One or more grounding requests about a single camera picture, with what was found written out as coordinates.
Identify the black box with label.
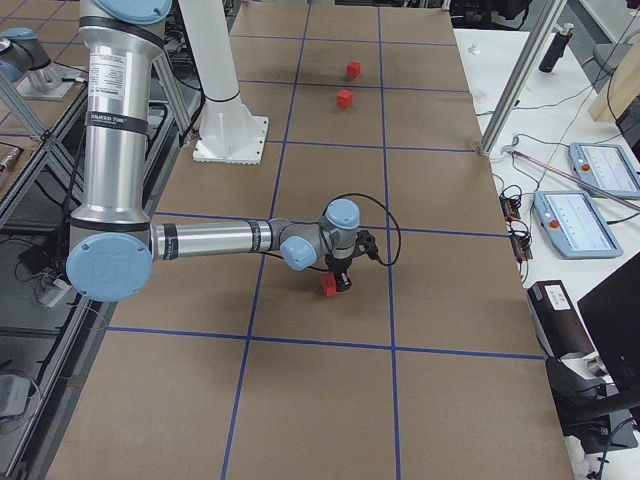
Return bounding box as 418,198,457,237
527,280,595,359

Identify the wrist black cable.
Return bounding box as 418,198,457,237
335,192,402,267

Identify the teach pendant tablet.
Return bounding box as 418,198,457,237
533,190,623,259
569,143,639,200

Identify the near teach pendant tablet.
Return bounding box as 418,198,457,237
533,190,623,259

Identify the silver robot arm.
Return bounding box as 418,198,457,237
1,27,86,101
66,1,360,302

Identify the small red circuit board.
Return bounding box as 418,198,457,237
500,195,521,222

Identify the black monitor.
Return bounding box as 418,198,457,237
578,254,639,391

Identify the far teach pendant tablet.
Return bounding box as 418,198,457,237
569,143,639,200

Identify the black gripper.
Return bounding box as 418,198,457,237
324,254,352,293

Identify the black cylindrical handle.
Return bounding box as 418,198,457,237
538,23,574,73

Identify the metal rod with handle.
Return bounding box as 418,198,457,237
503,146,629,202

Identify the white pedestal column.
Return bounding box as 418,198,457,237
179,0,269,165

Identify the wrist black camera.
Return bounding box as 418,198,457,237
354,230,381,261

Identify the aluminium frame post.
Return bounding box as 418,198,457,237
478,0,567,157

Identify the red block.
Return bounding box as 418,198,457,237
321,272,338,297
346,61,362,80
336,89,354,109

